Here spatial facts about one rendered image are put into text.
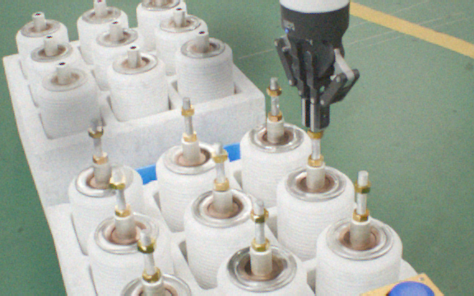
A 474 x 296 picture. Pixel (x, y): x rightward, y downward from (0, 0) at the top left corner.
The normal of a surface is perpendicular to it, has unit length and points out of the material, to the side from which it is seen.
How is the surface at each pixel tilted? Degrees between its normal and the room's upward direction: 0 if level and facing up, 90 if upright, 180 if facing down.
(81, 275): 0
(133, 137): 90
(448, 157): 0
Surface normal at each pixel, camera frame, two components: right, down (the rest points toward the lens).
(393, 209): -0.05, -0.85
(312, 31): -0.13, 0.54
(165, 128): 0.38, 0.48
